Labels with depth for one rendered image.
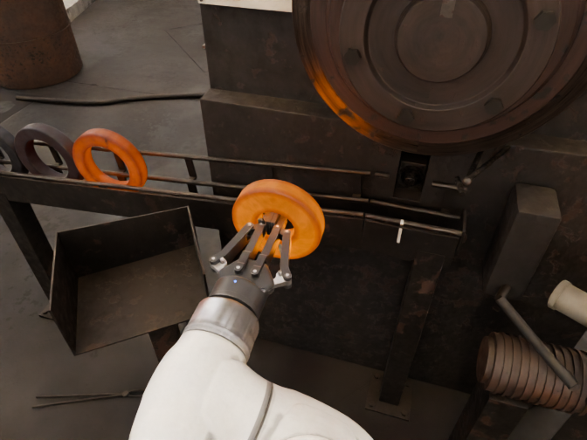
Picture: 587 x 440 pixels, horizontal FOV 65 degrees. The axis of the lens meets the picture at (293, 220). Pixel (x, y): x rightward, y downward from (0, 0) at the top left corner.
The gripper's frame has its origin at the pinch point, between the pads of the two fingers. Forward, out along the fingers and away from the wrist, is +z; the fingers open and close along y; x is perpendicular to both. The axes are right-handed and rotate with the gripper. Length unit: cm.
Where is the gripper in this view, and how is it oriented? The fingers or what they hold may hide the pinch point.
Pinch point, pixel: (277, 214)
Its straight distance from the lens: 76.1
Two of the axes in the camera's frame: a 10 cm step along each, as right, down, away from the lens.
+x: -0.2, -7.2, -6.9
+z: 2.9, -6.7, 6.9
